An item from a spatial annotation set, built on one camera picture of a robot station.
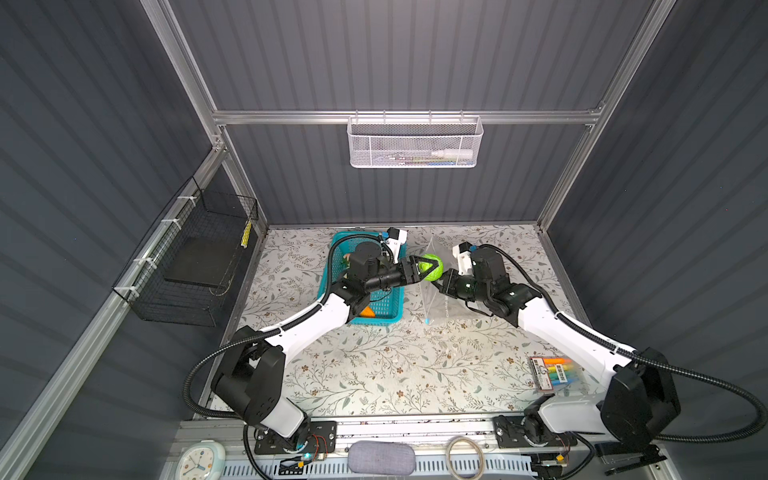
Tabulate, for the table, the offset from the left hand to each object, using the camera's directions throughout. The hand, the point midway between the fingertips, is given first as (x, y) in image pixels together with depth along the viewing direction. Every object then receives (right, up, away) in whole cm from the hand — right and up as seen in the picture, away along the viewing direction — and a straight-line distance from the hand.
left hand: (434, 265), depth 74 cm
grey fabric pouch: (-13, -44, -6) cm, 46 cm away
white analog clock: (-54, -45, -6) cm, 71 cm away
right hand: (+1, -5, +6) cm, 8 cm away
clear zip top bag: (+3, -12, +25) cm, 28 cm away
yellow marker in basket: (-52, +8, +9) cm, 54 cm away
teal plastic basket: (-12, -14, +24) cm, 30 cm away
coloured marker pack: (+34, -30, +8) cm, 46 cm away
